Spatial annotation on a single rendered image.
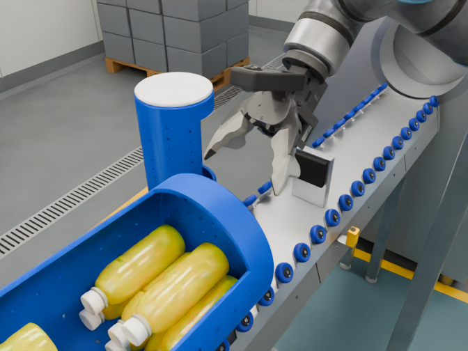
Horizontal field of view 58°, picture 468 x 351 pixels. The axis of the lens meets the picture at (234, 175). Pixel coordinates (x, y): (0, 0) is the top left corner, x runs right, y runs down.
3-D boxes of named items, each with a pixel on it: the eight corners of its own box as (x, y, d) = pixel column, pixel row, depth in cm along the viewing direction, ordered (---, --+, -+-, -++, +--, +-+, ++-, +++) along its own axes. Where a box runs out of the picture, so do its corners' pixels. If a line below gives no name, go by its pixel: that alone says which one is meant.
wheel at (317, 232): (322, 220, 102) (315, 221, 103) (312, 230, 99) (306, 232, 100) (330, 236, 102) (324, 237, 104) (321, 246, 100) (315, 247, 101)
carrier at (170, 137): (173, 292, 188) (229, 268, 199) (150, 115, 137) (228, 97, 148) (150, 251, 208) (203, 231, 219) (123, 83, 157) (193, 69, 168)
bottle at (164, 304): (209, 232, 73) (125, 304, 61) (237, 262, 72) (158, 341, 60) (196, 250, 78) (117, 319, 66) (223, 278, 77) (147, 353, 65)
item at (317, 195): (326, 204, 116) (335, 156, 107) (320, 212, 113) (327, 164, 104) (295, 190, 121) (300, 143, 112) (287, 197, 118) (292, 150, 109)
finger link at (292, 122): (304, 156, 57) (299, 100, 61) (299, 151, 56) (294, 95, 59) (273, 164, 59) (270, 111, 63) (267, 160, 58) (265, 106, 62)
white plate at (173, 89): (150, 111, 136) (150, 115, 137) (226, 93, 147) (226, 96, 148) (124, 81, 156) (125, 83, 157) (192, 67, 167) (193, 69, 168)
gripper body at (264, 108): (301, 154, 64) (340, 86, 65) (276, 131, 58) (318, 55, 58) (264, 140, 69) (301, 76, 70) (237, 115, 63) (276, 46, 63)
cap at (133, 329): (131, 315, 62) (122, 323, 61) (149, 335, 61) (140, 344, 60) (127, 322, 65) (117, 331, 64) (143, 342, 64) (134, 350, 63)
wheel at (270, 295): (269, 278, 87) (262, 279, 89) (256, 292, 84) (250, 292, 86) (279, 297, 88) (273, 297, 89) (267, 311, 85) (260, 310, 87)
